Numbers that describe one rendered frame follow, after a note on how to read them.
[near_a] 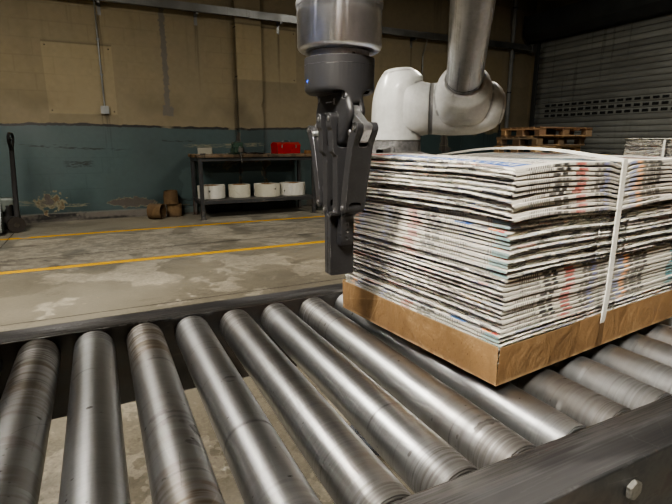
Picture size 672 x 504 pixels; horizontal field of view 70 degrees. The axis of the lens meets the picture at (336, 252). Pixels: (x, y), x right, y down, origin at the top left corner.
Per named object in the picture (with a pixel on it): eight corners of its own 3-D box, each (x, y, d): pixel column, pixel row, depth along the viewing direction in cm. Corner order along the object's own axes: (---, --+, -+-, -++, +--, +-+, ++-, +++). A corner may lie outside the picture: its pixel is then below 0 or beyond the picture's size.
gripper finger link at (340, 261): (350, 212, 55) (353, 213, 54) (350, 271, 57) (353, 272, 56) (327, 214, 54) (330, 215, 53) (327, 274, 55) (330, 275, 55)
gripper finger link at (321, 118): (321, 113, 52) (316, 113, 53) (321, 215, 54) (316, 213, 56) (353, 114, 53) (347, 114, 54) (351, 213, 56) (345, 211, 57)
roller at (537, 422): (355, 314, 85) (356, 288, 84) (601, 475, 44) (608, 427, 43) (330, 319, 83) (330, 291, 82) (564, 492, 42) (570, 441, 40)
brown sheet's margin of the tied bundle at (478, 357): (420, 290, 80) (421, 265, 79) (586, 352, 56) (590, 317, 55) (340, 307, 72) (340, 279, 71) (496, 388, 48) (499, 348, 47)
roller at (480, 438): (322, 320, 82) (322, 293, 81) (552, 498, 41) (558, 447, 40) (295, 325, 80) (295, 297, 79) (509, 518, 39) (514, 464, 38)
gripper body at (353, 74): (390, 53, 49) (388, 146, 51) (351, 64, 56) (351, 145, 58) (324, 46, 45) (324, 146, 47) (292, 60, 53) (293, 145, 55)
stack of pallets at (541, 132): (537, 201, 884) (544, 129, 855) (585, 207, 805) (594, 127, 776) (487, 206, 819) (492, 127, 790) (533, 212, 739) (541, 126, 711)
